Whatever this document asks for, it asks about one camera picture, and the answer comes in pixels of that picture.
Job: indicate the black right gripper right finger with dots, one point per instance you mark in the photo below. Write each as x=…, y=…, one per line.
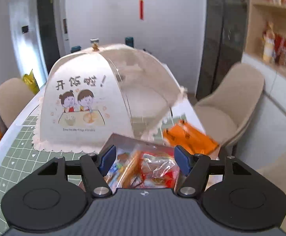
x=196, y=170

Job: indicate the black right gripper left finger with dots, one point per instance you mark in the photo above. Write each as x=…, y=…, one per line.
x=94, y=168

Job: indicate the orange snack bag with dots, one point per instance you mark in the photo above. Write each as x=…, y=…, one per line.
x=192, y=140

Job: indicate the pink open gift box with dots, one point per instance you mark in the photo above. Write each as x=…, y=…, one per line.
x=141, y=165

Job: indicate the beige chair right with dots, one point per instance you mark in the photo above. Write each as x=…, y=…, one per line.
x=227, y=112

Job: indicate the beige chair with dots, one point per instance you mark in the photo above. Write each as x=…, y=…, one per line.
x=227, y=112
x=14, y=96

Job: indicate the white mesh food cover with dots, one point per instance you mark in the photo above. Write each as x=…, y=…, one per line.
x=92, y=94

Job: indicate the green grid tablecloth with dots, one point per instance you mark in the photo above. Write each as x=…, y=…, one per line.
x=21, y=159

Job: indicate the yellow bag on chair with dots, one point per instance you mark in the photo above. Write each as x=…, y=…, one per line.
x=30, y=81

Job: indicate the beige chair left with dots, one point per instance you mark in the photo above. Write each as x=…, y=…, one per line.
x=14, y=96

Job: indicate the wooden shelf with jars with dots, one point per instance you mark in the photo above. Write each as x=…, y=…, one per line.
x=260, y=12

